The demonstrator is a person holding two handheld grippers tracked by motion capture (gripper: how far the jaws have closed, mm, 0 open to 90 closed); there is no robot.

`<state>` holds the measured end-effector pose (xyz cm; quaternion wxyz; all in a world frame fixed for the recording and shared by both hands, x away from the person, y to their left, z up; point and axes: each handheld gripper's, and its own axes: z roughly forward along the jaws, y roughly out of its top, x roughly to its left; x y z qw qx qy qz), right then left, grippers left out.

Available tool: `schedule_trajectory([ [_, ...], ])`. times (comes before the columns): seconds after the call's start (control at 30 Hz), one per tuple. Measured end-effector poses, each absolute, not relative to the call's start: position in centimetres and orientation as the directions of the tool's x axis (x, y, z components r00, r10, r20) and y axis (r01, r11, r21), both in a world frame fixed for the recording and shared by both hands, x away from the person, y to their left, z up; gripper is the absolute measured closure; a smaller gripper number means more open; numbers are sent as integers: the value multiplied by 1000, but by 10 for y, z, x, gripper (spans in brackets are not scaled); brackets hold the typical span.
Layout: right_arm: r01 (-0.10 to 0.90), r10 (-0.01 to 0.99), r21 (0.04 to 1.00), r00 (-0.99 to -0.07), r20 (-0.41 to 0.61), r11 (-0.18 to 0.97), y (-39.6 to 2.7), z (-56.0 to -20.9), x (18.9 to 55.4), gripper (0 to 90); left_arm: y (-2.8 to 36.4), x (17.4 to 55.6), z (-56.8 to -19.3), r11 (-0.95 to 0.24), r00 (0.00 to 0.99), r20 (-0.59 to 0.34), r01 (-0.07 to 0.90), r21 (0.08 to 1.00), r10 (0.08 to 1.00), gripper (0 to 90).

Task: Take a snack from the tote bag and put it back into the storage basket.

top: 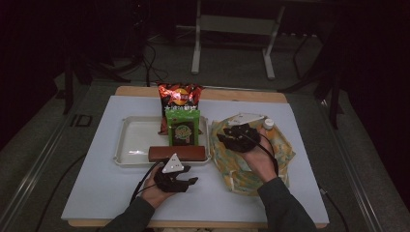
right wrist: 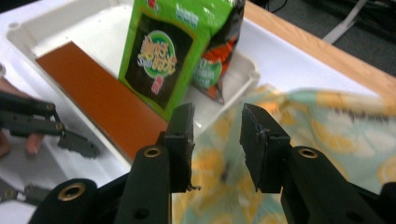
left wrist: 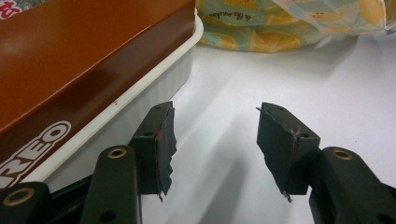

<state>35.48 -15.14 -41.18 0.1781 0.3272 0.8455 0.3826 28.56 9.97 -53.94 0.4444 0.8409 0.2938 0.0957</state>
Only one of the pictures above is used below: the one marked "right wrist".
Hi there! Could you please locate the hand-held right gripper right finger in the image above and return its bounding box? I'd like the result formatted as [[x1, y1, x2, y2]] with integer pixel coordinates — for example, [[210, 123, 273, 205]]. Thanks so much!
[[239, 103, 387, 224]]

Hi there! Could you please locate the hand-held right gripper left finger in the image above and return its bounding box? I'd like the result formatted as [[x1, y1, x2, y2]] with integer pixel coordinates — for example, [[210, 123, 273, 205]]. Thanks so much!
[[113, 102, 196, 224]]

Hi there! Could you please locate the brown carton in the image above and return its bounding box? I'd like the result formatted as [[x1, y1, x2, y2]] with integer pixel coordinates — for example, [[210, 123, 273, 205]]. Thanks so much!
[[35, 40, 169, 161]]

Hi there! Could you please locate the floral fabric bag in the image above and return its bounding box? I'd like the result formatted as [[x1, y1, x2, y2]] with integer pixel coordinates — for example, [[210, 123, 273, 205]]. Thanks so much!
[[171, 83, 396, 224]]

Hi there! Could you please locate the green drink carton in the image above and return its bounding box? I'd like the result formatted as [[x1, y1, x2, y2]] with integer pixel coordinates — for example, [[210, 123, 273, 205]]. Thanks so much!
[[118, 0, 246, 122]]

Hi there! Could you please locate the white plastic tray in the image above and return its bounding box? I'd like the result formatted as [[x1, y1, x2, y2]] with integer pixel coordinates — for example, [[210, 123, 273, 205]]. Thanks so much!
[[6, 0, 261, 166]]

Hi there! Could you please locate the white metal stand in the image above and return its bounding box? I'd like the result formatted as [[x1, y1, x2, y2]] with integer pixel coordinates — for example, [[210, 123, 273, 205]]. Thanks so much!
[[321, 0, 370, 45]]

